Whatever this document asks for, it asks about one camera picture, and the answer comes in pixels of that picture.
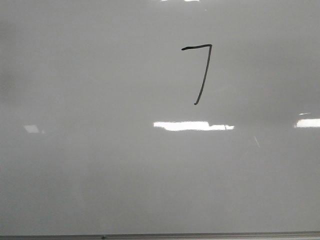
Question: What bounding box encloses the white whiteboard with aluminium frame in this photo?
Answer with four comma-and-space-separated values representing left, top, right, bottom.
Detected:
0, 0, 320, 235

